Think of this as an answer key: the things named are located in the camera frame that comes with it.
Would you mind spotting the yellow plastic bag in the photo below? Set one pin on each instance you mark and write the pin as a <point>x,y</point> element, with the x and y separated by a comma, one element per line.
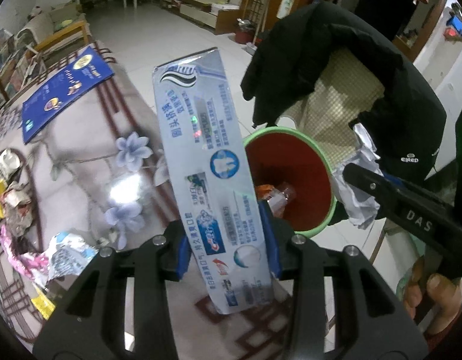
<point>42,303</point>

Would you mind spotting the floral paper ball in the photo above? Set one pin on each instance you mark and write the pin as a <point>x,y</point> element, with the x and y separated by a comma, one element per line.
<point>18,213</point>

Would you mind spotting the person right hand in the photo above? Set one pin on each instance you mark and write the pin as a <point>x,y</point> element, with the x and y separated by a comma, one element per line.
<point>445,293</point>

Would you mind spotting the silver printed wrapper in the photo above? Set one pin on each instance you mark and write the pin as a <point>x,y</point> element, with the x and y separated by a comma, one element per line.
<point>10,163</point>

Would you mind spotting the low tv cabinet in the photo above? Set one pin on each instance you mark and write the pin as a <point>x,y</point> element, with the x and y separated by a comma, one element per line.
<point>220,18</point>

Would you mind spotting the checkered beige chair cushion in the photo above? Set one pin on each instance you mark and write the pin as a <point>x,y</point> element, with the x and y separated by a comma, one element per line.
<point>345,89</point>

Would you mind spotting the pink crumpled wrapper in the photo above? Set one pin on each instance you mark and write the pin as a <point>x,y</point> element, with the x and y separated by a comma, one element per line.
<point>32,265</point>

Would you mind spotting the blue white toothpaste box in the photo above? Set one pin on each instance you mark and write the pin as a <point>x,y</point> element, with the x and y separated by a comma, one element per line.
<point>210,175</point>

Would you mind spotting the orange plastic bag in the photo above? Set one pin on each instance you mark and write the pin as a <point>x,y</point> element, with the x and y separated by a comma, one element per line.
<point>266,192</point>

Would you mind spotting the green rimmed red trash bin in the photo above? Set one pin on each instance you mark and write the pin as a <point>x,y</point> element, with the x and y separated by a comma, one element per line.
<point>281,155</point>

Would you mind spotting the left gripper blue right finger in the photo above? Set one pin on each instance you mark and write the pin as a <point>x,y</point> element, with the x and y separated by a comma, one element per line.
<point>342,308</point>

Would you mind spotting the blue flat gift box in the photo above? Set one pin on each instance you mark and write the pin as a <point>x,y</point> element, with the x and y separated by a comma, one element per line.
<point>71,82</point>

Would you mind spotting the black jacket on chair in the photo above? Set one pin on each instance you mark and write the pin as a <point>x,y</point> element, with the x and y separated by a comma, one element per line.
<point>406,124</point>

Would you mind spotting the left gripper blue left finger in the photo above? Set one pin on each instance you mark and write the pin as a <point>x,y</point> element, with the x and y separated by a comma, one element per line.
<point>117,307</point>

